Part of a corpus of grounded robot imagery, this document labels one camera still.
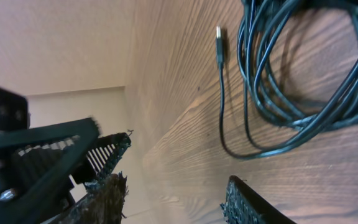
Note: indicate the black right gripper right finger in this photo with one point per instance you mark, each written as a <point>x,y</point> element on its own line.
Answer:
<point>245,206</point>

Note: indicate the black USB-C cable silver plug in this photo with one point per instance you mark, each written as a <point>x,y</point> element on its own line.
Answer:
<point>299,62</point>

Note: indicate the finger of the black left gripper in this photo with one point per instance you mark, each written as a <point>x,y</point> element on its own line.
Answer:
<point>35,165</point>
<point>104,157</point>

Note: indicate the brown cardboard backdrop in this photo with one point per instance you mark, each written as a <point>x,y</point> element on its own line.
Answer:
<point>59,46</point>

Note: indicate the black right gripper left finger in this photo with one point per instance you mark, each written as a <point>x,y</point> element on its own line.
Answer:
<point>101,205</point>

